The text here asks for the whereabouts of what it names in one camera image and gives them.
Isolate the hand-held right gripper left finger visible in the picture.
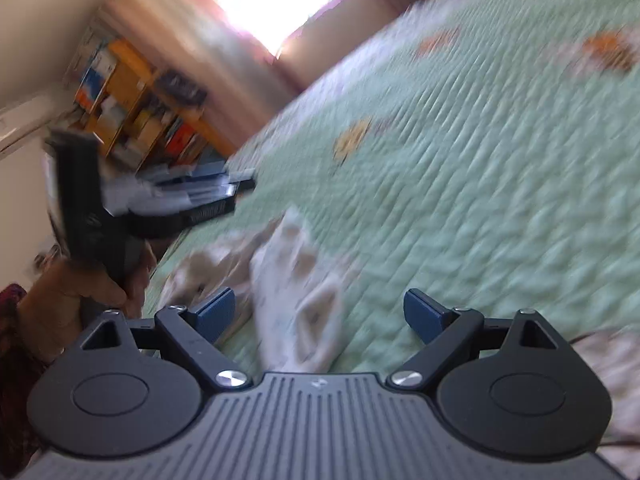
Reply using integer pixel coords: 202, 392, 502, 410
79, 287, 251, 391

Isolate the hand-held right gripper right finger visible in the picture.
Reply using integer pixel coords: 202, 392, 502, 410
387, 288, 571, 388

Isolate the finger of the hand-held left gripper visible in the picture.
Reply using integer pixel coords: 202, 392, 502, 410
129, 197, 237, 238
145, 172, 257, 201

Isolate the white dotted shirt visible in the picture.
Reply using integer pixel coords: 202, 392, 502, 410
155, 207, 361, 373

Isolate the person's left forearm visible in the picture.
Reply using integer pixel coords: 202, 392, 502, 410
0, 282, 48, 480

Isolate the person's left hand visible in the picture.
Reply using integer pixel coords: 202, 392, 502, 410
20, 249, 158, 361

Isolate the navy hanging bag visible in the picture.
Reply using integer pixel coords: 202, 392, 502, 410
157, 72, 207, 106

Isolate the wooden bookshelf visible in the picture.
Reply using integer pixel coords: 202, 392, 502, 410
65, 25, 236, 171

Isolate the white air conditioner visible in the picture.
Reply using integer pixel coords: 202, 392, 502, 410
0, 97, 66, 153

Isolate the pink curtain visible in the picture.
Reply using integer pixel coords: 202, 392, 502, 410
100, 0, 311, 96

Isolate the green quilted bee bedspread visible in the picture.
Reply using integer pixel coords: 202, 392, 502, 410
140, 0, 640, 480

